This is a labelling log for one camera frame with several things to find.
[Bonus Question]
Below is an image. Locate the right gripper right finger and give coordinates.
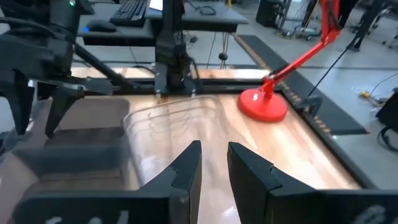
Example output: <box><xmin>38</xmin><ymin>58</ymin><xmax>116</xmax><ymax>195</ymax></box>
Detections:
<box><xmin>228</xmin><ymin>142</ymin><xmax>398</xmax><ymax>224</ymax></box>

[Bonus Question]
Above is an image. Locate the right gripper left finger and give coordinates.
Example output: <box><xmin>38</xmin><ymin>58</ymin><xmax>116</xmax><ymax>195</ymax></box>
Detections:
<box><xmin>12</xmin><ymin>140</ymin><xmax>203</xmax><ymax>224</ymax></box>

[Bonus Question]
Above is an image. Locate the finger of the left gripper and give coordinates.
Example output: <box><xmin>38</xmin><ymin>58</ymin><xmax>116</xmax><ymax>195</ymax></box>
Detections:
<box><xmin>44</xmin><ymin>88</ymin><xmax>86</xmax><ymax>139</ymax></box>
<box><xmin>0</xmin><ymin>69</ymin><xmax>35</xmax><ymax>136</ymax></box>

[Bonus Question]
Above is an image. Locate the dark grey plastic basket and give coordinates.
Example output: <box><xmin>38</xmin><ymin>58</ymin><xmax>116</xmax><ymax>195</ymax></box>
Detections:
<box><xmin>37</xmin><ymin>96</ymin><xmax>131</xmax><ymax>147</ymax></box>
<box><xmin>0</xmin><ymin>126</ymin><xmax>133</xmax><ymax>205</ymax></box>

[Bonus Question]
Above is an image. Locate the clear plastic basket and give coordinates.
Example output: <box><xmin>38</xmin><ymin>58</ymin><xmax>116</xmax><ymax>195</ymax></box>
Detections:
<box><xmin>123</xmin><ymin>102</ymin><xmax>223</xmax><ymax>189</ymax></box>
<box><xmin>124</xmin><ymin>96</ymin><xmax>224</xmax><ymax>184</ymax></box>
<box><xmin>123</xmin><ymin>95</ymin><xmax>225</xmax><ymax>187</ymax></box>

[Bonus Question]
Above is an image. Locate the black computer mouse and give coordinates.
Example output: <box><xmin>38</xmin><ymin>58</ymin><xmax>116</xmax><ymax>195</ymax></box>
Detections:
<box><xmin>85</xmin><ymin>19</ymin><xmax>118</xmax><ymax>34</ymax></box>

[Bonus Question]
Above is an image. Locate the red desk lamp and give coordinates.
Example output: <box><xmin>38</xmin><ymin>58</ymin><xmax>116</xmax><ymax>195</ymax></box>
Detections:
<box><xmin>237</xmin><ymin>0</ymin><xmax>343</xmax><ymax>124</ymax></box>

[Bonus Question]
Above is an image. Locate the dark grey desk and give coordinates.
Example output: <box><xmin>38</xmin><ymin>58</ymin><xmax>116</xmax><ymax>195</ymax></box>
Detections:
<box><xmin>76</xmin><ymin>0</ymin><xmax>157</xmax><ymax>48</ymax></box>
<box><xmin>144</xmin><ymin>0</ymin><xmax>250</xmax><ymax>34</ymax></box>

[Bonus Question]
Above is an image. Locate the black keyboard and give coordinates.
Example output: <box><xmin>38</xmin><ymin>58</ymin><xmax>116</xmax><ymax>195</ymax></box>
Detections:
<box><xmin>109</xmin><ymin>0</ymin><xmax>149</xmax><ymax>27</ymax></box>

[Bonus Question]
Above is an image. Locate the tablet with white screen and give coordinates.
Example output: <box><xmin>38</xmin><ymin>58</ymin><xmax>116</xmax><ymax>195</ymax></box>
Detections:
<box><xmin>148</xmin><ymin>0</ymin><xmax>164</xmax><ymax>12</ymax></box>

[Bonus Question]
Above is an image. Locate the black floor box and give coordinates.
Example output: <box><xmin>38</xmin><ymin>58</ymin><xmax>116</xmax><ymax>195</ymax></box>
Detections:
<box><xmin>375</xmin><ymin>88</ymin><xmax>398</xmax><ymax>135</ymax></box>

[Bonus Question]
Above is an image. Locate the black equipment case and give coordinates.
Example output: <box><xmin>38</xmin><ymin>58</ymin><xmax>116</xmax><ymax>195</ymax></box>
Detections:
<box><xmin>255</xmin><ymin>0</ymin><xmax>292</xmax><ymax>29</ymax></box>

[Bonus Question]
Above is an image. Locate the black metal stand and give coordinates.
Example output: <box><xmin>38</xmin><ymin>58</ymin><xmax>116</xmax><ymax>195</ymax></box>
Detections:
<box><xmin>337</xmin><ymin>0</ymin><xmax>398</xmax><ymax>53</ymax></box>

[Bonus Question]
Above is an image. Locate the black metal table frame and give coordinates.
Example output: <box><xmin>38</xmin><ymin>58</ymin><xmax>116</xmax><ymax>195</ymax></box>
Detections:
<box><xmin>27</xmin><ymin>42</ymin><xmax>377</xmax><ymax>191</ymax></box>

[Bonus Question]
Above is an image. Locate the coiled black cable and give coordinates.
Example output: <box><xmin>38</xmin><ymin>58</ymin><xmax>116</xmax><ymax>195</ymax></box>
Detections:
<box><xmin>377</xmin><ymin>125</ymin><xmax>398</xmax><ymax>154</ymax></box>

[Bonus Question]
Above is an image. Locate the hanging black desk cable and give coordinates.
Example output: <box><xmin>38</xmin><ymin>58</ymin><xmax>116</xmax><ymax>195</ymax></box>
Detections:
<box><xmin>205</xmin><ymin>30</ymin><xmax>231</xmax><ymax>70</ymax></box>

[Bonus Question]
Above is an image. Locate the thin black floor cable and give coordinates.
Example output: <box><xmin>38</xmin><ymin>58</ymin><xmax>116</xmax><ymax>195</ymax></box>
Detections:
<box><xmin>307</xmin><ymin>45</ymin><xmax>353</xmax><ymax>98</ymax></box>

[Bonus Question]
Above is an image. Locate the cable with yellow plug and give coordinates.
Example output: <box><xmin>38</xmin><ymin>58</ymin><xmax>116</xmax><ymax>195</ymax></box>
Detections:
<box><xmin>351</xmin><ymin>71</ymin><xmax>398</xmax><ymax>108</ymax></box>

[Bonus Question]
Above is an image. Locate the black cable on desk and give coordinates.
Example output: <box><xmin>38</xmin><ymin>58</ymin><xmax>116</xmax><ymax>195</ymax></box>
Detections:
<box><xmin>185</xmin><ymin>0</ymin><xmax>218</xmax><ymax>17</ymax></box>

